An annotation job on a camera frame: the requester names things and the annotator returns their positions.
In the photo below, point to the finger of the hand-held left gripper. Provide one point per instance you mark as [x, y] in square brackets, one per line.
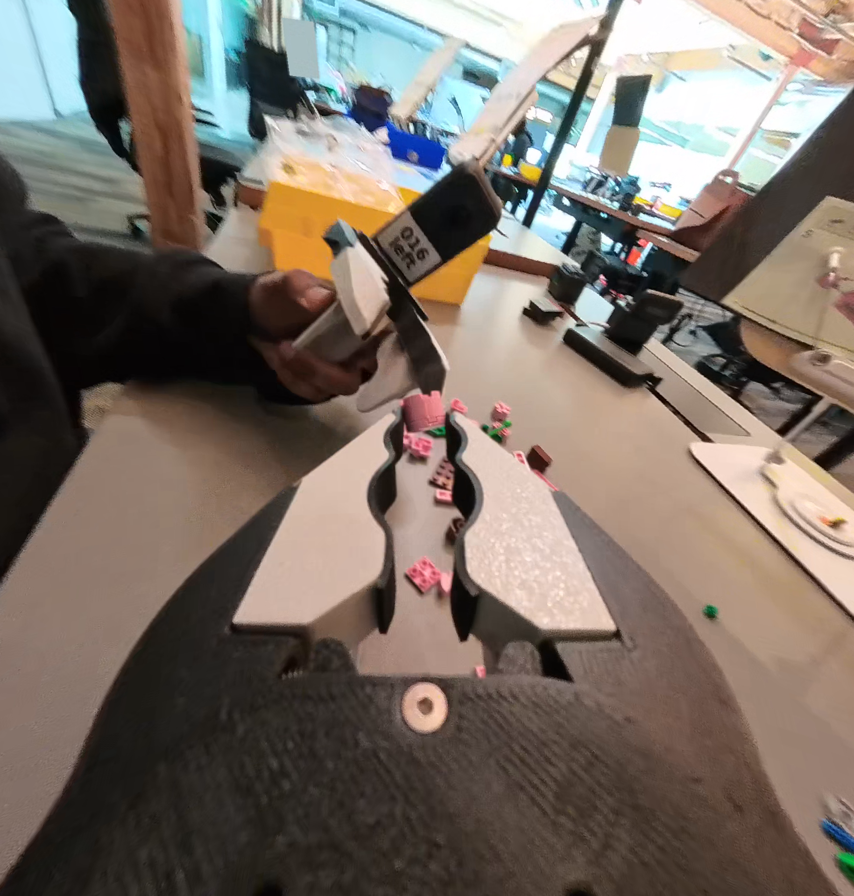
[388, 385]
[364, 287]

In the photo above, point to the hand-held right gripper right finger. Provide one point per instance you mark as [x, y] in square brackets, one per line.
[539, 560]

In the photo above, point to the instruction booklet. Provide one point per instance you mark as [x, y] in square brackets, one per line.
[812, 294]

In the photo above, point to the brown round brick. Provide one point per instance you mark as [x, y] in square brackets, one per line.
[455, 528]

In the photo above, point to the small cardboard panel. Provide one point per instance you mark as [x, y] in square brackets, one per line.
[427, 77]

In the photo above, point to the clear plastic bags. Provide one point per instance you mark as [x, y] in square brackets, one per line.
[329, 154]

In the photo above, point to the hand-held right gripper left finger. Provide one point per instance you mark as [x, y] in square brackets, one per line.
[308, 560]

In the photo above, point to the black device with green mark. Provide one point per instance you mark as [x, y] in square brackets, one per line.
[567, 281]

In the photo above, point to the person's left forearm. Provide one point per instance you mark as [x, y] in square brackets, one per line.
[153, 308]

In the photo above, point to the pink round brick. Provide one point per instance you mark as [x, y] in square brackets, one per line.
[423, 411]

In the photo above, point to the white board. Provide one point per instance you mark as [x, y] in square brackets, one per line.
[742, 469]

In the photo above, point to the blue storage bin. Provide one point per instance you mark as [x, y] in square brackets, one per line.
[416, 150]

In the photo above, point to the small flat black device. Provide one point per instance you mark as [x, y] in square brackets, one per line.
[542, 309]

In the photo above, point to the long black bar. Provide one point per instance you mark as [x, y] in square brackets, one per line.
[605, 357]

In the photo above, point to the large cardboard panel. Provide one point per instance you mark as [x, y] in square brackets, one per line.
[518, 77]

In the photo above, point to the brown square brick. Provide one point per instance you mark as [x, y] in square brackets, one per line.
[539, 458]

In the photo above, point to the heap of mixed tiny pieces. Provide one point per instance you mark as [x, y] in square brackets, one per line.
[847, 833]

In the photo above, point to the black metal pole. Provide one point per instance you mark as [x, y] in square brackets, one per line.
[574, 112]

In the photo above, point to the yellow storage bin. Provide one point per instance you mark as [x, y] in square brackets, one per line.
[301, 210]

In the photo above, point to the person's left hand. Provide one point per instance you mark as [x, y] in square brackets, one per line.
[287, 301]

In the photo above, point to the wooden post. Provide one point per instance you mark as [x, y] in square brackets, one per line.
[157, 119]

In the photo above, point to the brown studded plate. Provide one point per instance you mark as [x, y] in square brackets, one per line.
[441, 476]

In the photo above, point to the pile of small toy bricks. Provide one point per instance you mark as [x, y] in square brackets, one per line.
[423, 572]

